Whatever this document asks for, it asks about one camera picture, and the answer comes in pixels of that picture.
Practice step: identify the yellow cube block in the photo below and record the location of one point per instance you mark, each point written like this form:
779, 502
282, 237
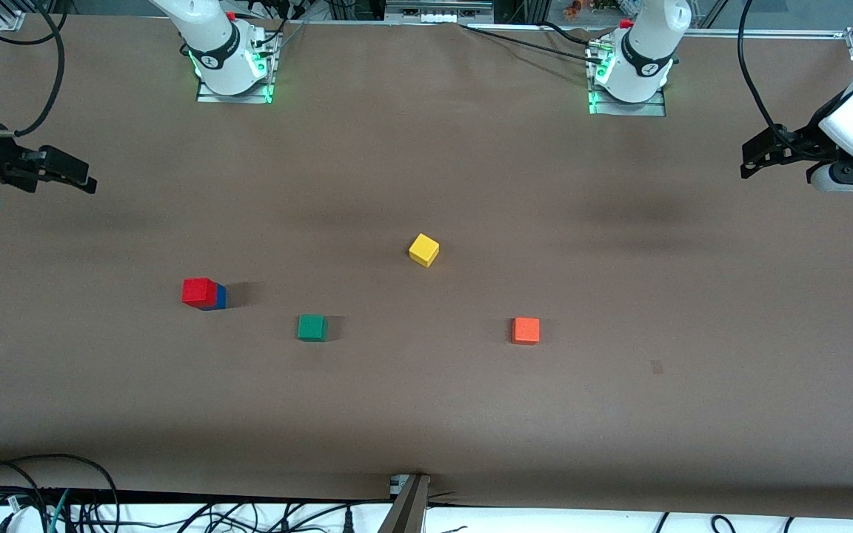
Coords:
423, 250

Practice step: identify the red cube block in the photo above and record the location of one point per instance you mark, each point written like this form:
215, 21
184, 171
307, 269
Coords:
198, 292

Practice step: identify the blue cube block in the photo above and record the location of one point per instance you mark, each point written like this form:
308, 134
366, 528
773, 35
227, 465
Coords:
221, 297

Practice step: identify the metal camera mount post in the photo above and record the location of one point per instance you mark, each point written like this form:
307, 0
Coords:
406, 507

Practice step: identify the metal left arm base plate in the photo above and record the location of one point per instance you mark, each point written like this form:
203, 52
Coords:
656, 109

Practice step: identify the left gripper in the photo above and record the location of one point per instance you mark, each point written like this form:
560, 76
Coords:
799, 143

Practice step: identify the grey power strip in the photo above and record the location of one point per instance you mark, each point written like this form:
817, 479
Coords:
437, 11

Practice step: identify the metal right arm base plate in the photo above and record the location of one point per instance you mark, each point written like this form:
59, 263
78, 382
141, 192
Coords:
204, 95

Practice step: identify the green cube block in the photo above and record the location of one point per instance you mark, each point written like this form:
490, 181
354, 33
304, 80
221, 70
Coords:
312, 328

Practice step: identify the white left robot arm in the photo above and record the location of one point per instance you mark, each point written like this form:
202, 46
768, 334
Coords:
645, 52

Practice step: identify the orange cube block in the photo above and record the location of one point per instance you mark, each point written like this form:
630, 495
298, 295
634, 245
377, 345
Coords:
526, 331

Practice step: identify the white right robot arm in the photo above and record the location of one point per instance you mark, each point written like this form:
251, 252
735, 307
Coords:
215, 44

